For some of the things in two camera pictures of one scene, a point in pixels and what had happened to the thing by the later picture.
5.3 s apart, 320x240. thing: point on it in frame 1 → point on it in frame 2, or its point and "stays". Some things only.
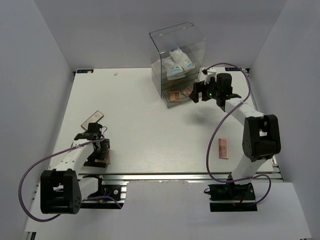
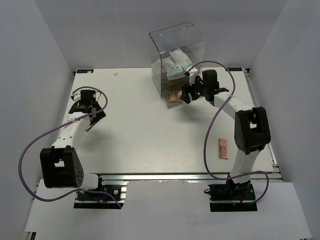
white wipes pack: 173,70 stays
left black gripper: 104,145 → 99,115
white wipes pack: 182,59 stays
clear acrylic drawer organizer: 177,57 stays
